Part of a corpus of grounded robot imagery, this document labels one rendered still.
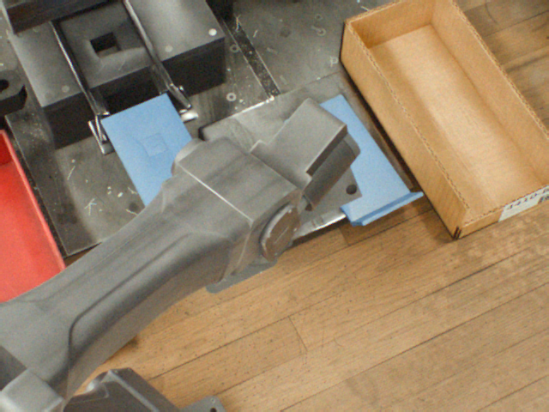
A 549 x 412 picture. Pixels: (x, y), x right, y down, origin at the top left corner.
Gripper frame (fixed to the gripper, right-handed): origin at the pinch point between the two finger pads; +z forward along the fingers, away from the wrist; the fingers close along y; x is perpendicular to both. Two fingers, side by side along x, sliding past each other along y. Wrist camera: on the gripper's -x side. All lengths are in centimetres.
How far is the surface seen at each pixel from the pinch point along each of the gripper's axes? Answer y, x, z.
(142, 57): 16.2, -3.8, 12.1
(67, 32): 21.6, 1.7, 15.5
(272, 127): 4.5, -13.7, 12.2
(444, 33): 6.5, -36.4, 12.7
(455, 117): -2.1, -32.3, 9.4
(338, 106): 3.8, -20.9, 11.1
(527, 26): 3.6, -46.6, 13.0
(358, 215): -6.6, -16.4, 4.9
